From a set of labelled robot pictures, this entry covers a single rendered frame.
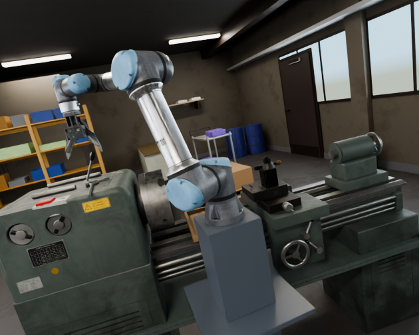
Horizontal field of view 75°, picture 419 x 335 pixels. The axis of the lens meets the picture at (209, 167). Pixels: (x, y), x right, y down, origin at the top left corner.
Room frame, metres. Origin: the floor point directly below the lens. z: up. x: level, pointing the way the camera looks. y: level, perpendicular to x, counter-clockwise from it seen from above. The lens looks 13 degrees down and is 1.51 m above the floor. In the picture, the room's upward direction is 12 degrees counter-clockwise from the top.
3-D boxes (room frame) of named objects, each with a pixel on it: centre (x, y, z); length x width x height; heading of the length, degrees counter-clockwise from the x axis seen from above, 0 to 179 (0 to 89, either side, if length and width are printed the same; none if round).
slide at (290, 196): (1.52, -0.30, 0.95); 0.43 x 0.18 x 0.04; 9
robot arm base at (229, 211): (0.97, -0.02, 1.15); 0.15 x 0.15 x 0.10
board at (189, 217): (1.48, 0.04, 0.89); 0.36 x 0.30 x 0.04; 9
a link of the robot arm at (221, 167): (0.96, -0.01, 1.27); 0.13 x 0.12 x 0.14; 141
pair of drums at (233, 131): (7.45, -1.10, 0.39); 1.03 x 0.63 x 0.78; 106
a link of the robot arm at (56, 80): (1.25, 0.54, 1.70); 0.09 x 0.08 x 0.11; 51
